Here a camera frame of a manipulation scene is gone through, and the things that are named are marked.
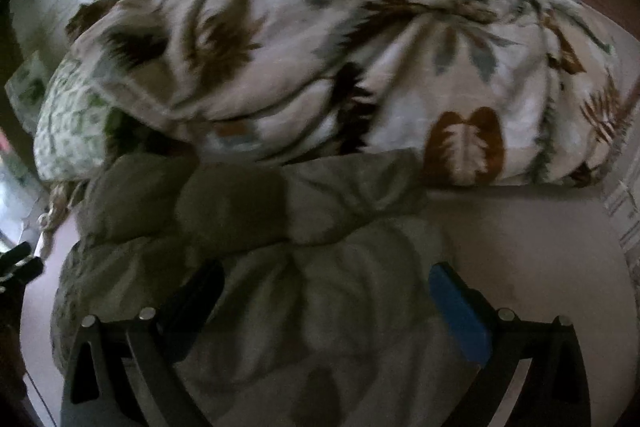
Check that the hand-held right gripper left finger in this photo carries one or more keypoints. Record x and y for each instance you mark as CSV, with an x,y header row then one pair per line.
x,y
202,289

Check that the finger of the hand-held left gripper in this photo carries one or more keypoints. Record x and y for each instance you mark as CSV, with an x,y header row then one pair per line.
x,y
15,253
22,274

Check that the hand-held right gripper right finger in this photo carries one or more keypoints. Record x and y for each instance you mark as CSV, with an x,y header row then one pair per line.
x,y
457,312

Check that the olive green quilted blanket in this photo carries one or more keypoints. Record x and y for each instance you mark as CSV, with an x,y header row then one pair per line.
x,y
280,257
530,237

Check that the beige braided fringe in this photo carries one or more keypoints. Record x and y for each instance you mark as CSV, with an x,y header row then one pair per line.
x,y
57,212

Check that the green patterned pillow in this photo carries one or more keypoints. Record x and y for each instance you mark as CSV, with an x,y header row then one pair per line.
x,y
67,132

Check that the striped cloth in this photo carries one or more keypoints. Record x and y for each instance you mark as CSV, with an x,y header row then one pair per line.
x,y
625,212

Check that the leaf print blanket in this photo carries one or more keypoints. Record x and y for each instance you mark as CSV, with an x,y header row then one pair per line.
x,y
350,57

